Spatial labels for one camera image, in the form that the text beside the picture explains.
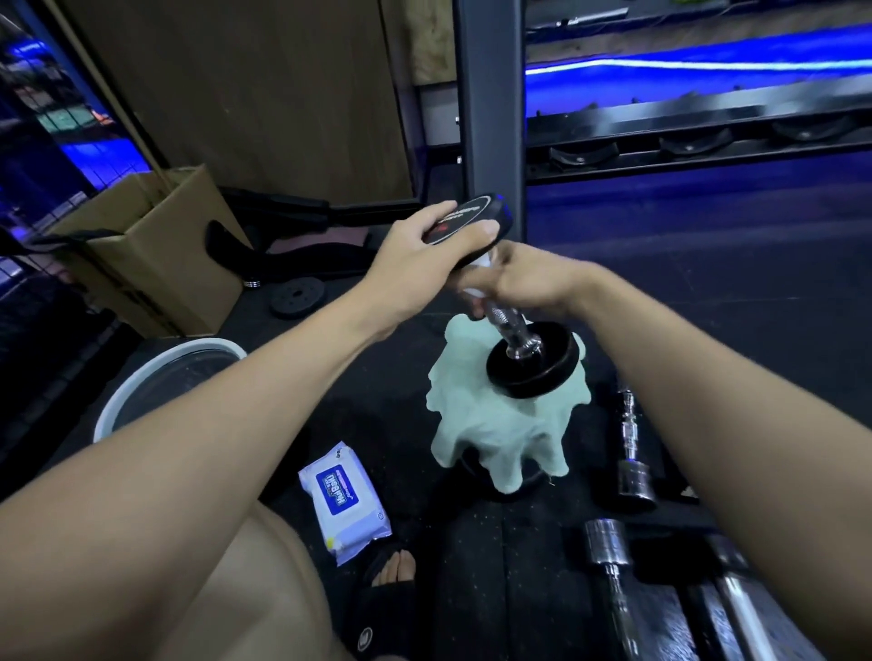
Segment person's right hand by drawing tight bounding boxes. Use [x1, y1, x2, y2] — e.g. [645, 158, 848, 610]
[452, 239, 600, 325]

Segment person's left hand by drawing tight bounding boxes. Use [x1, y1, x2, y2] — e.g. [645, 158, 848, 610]
[361, 199, 502, 341]

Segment white wet wipe sheet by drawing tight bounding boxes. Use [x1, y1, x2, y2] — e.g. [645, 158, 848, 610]
[462, 252, 495, 301]

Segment small chrome dumbbell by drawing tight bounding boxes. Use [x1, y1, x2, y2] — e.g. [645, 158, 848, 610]
[615, 388, 659, 508]

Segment white blue wet wipes pack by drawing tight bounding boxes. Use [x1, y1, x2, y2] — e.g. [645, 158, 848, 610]
[298, 440, 394, 567]

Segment large chrome dumbbell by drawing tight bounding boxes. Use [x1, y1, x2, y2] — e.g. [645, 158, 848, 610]
[582, 518, 645, 661]

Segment person's right forearm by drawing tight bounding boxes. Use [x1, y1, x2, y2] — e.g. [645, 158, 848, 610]
[571, 265, 872, 661]

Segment person's left forearm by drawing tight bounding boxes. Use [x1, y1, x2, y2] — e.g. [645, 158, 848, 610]
[0, 279, 396, 661]

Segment person's left leg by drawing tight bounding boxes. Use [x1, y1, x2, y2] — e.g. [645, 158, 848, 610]
[156, 503, 355, 661]

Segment black padded bench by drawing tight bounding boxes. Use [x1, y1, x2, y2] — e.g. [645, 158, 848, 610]
[205, 187, 423, 287]

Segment small black weight plate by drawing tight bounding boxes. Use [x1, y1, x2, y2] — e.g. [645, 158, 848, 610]
[267, 275, 327, 320]

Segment light green cloth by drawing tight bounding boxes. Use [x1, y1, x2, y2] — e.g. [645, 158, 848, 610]
[425, 314, 592, 495]

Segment dark metal rack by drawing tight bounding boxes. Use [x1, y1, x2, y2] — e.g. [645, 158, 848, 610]
[524, 74, 872, 186]

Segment brown cardboard box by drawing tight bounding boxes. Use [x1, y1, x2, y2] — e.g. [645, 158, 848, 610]
[44, 164, 253, 339]

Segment glowing white light strip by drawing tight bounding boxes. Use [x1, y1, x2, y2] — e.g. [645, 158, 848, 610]
[525, 57, 872, 76]

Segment steel barbell bar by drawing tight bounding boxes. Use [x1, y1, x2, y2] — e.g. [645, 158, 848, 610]
[528, 6, 631, 28]

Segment white rimmed basin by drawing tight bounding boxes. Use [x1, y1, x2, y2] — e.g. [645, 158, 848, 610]
[93, 337, 248, 444]

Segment thin wooden stick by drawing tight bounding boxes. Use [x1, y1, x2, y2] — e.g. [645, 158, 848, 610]
[44, 0, 175, 192]

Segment black left sandal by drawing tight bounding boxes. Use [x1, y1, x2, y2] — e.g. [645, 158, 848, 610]
[340, 544, 427, 661]

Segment black strap handle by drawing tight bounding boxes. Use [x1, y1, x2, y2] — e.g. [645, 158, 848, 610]
[0, 228, 124, 257]

